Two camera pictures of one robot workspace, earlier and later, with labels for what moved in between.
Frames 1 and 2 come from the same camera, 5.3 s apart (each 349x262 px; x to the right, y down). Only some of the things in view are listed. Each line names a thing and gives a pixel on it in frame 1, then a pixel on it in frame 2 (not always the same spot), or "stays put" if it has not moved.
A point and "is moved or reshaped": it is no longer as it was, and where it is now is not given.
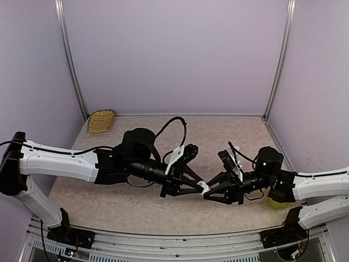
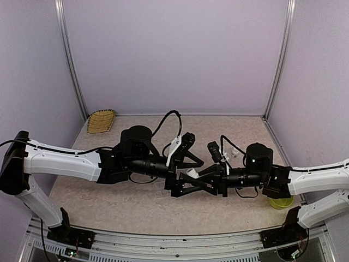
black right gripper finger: [220, 178] -> [213, 168]
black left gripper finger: [188, 171] -> [199, 163]
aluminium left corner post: [59, 5] stays put
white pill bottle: [206, 188] is moved or reshaped
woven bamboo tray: [100, 121] stays put
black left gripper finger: [186, 189] stays put
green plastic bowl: [279, 205] stays put
